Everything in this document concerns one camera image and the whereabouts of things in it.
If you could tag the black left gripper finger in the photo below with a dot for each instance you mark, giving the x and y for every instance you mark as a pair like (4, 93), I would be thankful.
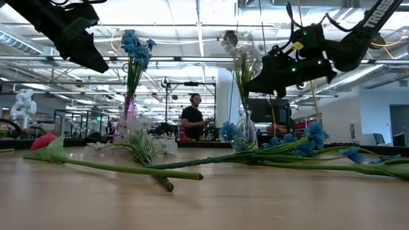
(86, 54)

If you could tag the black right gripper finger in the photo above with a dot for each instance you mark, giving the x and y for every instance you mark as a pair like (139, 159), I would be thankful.
(263, 84)

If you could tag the white artificial flower bunch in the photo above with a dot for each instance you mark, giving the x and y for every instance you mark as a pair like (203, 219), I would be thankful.
(143, 143)
(245, 80)

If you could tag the blue artificial flower bunch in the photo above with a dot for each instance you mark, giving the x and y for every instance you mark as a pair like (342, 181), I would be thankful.
(135, 48)
(314, 131)

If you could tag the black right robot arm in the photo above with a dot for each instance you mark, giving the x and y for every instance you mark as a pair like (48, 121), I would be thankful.
(367, 25)

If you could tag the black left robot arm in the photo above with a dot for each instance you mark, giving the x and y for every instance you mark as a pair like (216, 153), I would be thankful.
(38, 9)

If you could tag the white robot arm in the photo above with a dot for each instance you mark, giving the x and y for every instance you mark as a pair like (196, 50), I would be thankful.
(24, 105)

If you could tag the clear glass vase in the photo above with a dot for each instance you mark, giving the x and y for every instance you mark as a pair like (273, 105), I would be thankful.
(246, 127)

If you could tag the pink glass vase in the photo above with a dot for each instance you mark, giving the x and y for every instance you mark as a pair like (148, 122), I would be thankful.
(128, 115)

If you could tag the black monitor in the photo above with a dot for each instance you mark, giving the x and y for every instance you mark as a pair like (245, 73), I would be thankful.
(270, 110)

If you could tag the person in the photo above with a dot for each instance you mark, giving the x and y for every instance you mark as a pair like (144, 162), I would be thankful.
(192, 121)

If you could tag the red artificial tulip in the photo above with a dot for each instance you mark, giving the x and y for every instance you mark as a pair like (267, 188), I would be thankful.
(43, 140)

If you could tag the dark office chair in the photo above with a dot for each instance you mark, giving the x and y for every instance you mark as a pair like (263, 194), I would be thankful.
(379, 139)

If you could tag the black frame workstation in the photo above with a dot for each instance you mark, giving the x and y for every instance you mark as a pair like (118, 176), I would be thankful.
(191, 83)

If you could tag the black aluminium table frame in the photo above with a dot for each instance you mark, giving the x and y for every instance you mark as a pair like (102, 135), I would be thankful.
(198, 144)

